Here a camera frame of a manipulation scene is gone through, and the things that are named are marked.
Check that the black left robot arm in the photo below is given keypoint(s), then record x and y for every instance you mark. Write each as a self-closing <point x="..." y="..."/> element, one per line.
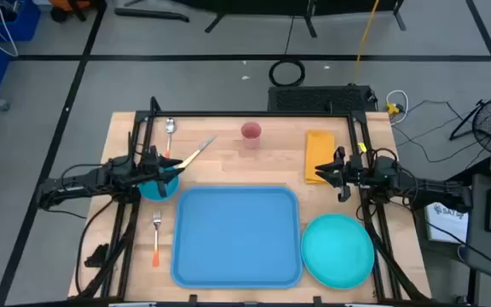
<point x="79" y="181"/>

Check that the orange and black device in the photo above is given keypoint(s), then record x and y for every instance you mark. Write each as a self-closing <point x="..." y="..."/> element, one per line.
<point x="71" y="5"/>

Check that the yellow plug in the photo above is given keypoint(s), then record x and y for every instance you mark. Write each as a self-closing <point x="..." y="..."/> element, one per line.
<point x="392" y="108"/>

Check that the yellow cloth napkin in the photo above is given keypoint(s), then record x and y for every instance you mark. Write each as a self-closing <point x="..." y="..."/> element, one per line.
<point x="319" y="149"/>

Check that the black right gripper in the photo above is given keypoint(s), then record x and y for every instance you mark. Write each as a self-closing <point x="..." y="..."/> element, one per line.
<point x="356" y="170"/>

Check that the teal plastic plate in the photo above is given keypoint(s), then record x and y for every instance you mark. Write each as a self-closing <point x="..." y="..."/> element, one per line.
<point x="337" y="251"/>

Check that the black equipment box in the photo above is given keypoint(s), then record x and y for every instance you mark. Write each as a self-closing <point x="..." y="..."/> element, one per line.
<point x="318" y="99"/>

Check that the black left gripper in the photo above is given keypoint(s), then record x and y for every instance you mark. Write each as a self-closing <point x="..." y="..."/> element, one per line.
<point x="148" y="164"/>

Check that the white printed paper sheet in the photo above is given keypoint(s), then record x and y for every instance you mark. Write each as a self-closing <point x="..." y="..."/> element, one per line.
<point x="446" y="224"/>

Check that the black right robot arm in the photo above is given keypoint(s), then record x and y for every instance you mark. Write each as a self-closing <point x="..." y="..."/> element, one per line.
<point x="424" y="187"/>

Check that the yellow tag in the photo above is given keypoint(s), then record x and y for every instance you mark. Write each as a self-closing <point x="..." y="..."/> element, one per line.
<point x="362" y="147"/>

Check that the black aluminium table frame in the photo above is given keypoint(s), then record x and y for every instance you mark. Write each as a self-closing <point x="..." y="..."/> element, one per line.
<point x="245" y="114"/>

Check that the black curtain partition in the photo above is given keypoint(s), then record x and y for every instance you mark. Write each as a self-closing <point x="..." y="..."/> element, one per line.
<point x="271" y="5"/>

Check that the blue plastic bowl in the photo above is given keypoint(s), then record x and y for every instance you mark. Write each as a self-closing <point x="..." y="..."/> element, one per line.
<point x="149" y="194"/>

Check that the grey desk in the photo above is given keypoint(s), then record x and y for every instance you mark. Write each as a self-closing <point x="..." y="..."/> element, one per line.
<point x="480" y="256"/>

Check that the pink plastic cup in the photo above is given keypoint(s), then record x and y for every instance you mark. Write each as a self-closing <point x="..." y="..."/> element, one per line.
<point x="251" y="134"/>

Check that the blue plastic tray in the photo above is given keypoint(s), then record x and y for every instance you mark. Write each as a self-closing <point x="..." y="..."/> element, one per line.
<point x="237" y="236"/>

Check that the black bar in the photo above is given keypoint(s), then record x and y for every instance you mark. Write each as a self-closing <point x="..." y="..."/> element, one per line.
<point x="151" y="15"/>

